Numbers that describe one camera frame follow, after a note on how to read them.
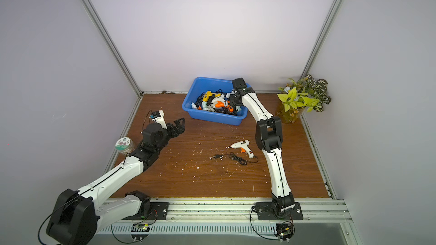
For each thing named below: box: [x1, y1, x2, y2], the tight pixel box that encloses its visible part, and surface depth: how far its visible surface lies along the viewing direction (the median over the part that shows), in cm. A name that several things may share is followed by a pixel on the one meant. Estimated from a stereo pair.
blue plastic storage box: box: [181, 77, 251, 126], surface depth 108 cm
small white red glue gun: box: [225, 139, 254, 159], surface depth 94 cm
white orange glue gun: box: [190, 101, 203, 111], surface depth 109 cm
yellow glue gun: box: [202, 90, 221, 102], surface depth 112 cm
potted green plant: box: [276, 74, 331, 125], surface depth 89 cm
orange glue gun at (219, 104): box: [214, 100, 234, 113], surface depth 108 cm
